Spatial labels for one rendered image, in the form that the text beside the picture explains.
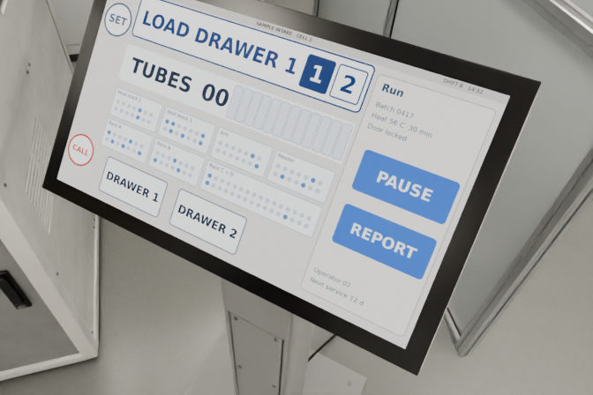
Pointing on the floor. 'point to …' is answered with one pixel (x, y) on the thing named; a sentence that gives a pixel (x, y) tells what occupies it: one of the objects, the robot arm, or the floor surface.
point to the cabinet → (43, 222)
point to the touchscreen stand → (268, 354)
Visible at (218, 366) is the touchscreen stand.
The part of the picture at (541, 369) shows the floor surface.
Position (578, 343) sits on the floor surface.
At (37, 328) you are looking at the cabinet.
